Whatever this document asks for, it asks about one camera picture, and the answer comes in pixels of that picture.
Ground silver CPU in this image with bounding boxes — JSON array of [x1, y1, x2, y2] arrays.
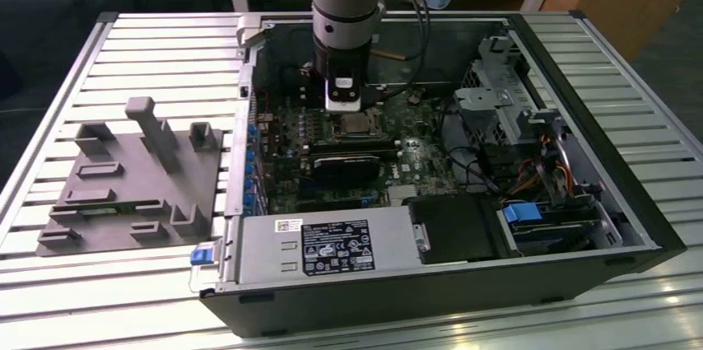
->
[[337, 114, 377, 136]]

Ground CPU socket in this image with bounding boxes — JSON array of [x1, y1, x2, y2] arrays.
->
[[326, 109, 389, 143]]

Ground black graphics card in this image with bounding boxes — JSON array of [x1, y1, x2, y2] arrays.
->
[[309, 152, 382, 186]]

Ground green motherboard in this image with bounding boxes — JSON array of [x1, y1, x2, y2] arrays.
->
[[249, 77, 468, 217]]

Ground silver drive cage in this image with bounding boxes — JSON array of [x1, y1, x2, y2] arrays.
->
[[452, 35, 566, 147]]

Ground small silver heatsink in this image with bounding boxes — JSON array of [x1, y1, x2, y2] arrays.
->
[[386, 184, 418, 203]]

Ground black plastic shroud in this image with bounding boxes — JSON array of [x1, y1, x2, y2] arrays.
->
[[402, 195, 509, 264]]

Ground silver power supply unit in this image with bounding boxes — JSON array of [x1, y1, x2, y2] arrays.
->
[[216, 213, 426, 289]]

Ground blue disk carrier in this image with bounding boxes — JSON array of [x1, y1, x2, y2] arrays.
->
[[500, 200, 600, 252]]

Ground grey parts rack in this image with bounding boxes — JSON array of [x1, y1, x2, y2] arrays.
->
[[33, 96, 225, 259]]

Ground blue case latch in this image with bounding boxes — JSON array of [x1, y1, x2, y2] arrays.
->
[[189, 242, 216, 267]]

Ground black PC case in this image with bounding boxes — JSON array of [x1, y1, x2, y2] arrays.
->
[[189, 10, 688, 338]]

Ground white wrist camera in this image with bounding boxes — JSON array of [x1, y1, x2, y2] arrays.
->
[[321, 73, 364, 114]]

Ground coloured wire bundle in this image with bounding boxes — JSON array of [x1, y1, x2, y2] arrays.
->
[[506, 158, 581, 198]]

